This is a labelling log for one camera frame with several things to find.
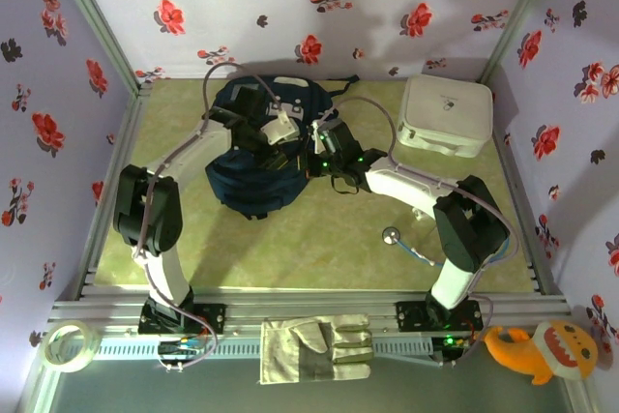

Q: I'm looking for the navy blue backpack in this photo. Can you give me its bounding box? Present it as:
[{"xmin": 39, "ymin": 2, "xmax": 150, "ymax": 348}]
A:
[{"xmin": 205, "ymin": 74, "xmax": 362, "ymax": 221}]

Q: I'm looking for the green marbled table mat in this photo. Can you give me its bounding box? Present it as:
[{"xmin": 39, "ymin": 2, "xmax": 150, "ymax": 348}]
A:
[{"xmin": 94, "ymin": 77, "xmax": 536, "ymax": 291}]

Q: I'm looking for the blue stethoscope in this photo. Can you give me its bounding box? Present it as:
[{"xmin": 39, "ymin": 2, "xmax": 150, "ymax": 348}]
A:
[{"xmin": 381, "ymin": 226, "xmax": 512, "ymax": 269}]

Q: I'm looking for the white zippered case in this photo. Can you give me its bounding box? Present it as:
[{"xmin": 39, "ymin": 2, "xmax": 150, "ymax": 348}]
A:
[{"xmin": 396, "ymin": 73, "xmax": 494, "ymax": 159}]

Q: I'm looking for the grey and cream work glove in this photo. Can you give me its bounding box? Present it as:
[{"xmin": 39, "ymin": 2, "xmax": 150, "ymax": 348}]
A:
[{"xmin": 259, "ymin": 313, "xmax": 373, "ymax": 385}]

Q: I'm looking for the small control board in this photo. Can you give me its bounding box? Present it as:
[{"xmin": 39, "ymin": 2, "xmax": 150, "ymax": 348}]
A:
[
  {"xmin": 159, "ymin": 340, "xmax": 204, "ymax": 361},
  {"xmin": 432, "ymin": 333, "xmax": 473, "ymax": 366}
]

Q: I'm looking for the clear tape roll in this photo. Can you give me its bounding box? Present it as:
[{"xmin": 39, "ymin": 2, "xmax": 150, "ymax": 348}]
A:
[{"xmin": 41, "ymin": 319, "xmax": 101, "ymax": 374}]

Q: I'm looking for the orange shark plush toy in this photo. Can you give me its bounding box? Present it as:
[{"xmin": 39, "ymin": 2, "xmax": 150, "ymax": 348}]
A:
[{"xmin": 478, "ymin": 319, "xmax": 600, "ymax": 386}]

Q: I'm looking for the grey left arm cable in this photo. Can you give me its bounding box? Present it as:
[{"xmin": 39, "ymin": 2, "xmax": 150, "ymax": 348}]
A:
[{"xmin": 130, "ymin": 62, "xmax": 286, "ymax": 373}]

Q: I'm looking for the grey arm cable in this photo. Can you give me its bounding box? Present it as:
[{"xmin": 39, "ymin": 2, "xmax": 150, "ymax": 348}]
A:
[
  {"xmin": 130, "ymin": 62, "xmax": 286, "ymax": 373},
  {"xmin": 331, "ymin": 97, "xmax": 521, "ymax": 369}
]

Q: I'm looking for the grey right arm cable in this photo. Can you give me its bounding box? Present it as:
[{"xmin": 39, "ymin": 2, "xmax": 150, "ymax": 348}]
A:
[{"xmin": 331, "ymin": 97, "xmax": 521, "ymax": 369}]

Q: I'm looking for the aluminium side rail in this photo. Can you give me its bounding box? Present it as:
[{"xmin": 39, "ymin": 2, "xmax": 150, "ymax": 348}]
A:
[
  {"xmin": 72, "ymin": 83, "xmax": 154, "ymax": 301},
  {"xmin": 490, "ymin": 83, "xmax": 565, "ymax": 297}
]

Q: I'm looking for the long aluminium frame rail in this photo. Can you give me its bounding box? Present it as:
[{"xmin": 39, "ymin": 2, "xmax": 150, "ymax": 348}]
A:
[{"xmin": 47, "ymin": 286, "xmax": 575, "ymax": 337}]

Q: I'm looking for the aluminium corner post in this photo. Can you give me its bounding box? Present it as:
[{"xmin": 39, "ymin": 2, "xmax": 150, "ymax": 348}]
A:
[
  {"xmin": 478, "ymin": 0, "xmax": 567, "ymax": 85},
  {"xmin": 45, "ymin": 0, "xmax": 152, "ymax": 98}
]

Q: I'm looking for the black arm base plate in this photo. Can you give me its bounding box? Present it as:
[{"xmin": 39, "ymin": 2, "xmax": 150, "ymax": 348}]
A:
[
  {"xmin": 138, "ymin": 304, "xmax": 227, "ymax": 336},
  {"xmin": 395, "ymin": 300, "xmax": 484, "ymax": 332}
]

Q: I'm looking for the white slotted cable duct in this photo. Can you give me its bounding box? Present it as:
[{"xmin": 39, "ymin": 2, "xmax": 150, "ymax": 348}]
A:
[{"xmin": 62, "ymin": 338, "xmax": 436, "ymax": 361}]

